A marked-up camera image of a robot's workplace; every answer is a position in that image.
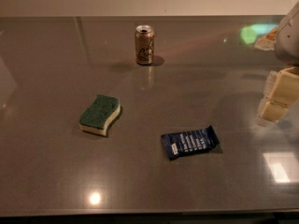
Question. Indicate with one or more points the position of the dark blue snack wrapper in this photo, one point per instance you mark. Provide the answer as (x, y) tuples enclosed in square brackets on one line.
[(190, 142)]

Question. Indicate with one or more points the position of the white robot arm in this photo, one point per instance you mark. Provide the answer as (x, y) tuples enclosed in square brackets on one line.
[(284, 41)]

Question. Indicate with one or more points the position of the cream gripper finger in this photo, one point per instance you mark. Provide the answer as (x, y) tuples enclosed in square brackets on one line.
[(280, 92)]

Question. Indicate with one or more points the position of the orange soda can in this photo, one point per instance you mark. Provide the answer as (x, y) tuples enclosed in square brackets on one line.
[(144, 44)]

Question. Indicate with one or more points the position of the green and yellow sponge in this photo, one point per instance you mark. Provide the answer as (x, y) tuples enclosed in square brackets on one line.
[(100, 114)]

